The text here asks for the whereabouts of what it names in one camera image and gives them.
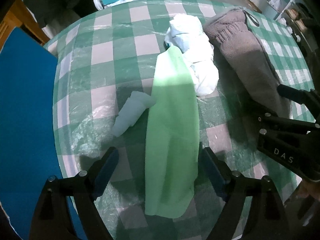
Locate shoe rack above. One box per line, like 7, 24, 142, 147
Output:
265, 0, 320, 45

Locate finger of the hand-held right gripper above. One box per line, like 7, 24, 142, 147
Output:
277, 83, 320, 122
251, 112, 320, 133

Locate grey fleece garment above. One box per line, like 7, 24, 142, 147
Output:
204, 8, 293, 118

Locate green checked tablecloth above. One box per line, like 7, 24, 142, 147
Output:
42, 0, 315, 240

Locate light green cloth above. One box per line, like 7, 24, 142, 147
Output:
144, 46, 201, 218

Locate white crumpled cloth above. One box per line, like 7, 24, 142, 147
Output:
164, 14, 220, 97

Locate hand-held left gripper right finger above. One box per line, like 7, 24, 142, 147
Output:
199, 142, 288, 240

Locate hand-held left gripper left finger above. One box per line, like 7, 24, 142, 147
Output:
30, 147, 120, 240

